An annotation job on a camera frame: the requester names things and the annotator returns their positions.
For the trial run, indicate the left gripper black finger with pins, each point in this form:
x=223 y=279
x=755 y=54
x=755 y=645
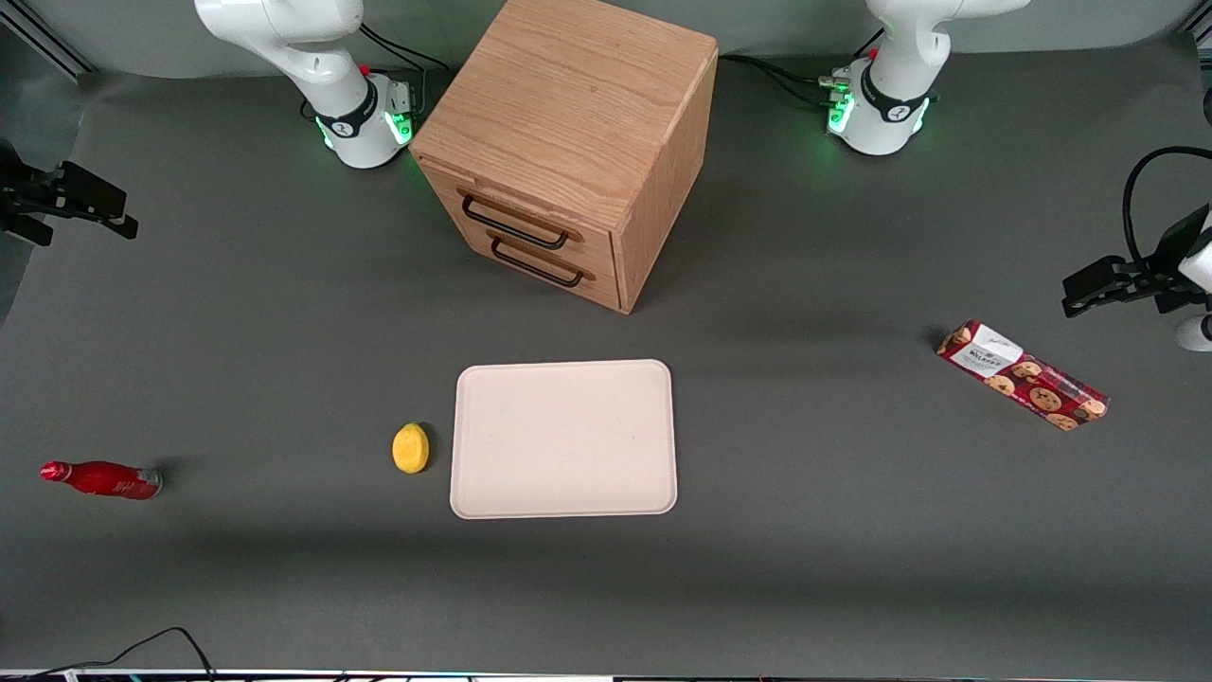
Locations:
x=1098 y=275
x=1091 y=303

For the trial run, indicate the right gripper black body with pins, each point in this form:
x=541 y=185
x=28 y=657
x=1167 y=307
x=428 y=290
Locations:
x=21 y=197

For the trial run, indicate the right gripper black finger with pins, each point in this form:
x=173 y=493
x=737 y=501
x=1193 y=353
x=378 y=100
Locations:
x=109 y=224
x=93 y=189

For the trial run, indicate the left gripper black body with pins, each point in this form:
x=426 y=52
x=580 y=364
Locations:
x=1153 y=272

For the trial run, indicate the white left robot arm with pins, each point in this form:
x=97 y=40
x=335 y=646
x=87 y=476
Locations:
x=890 y=104

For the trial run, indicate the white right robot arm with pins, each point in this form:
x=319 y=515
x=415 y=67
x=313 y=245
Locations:
x=350 y=114

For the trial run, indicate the wooden drawer cabinet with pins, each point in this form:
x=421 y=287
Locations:
x=568 y=95

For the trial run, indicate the red cookie box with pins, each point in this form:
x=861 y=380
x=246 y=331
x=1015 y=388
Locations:
x=1023 y=376

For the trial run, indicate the red bottle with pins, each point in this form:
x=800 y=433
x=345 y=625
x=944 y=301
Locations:
x=104 y=479

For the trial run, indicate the yellow lemon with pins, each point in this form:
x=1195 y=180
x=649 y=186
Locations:
x=410 y=449

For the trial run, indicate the beige plastic tray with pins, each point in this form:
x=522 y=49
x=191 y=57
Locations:
x=563 y=440

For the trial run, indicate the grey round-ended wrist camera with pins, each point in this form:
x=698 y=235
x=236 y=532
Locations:
x=1195 y=333

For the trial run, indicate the aluminium frame rail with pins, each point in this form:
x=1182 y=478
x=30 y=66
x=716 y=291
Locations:
x=1203 y=34
x=47 y=45

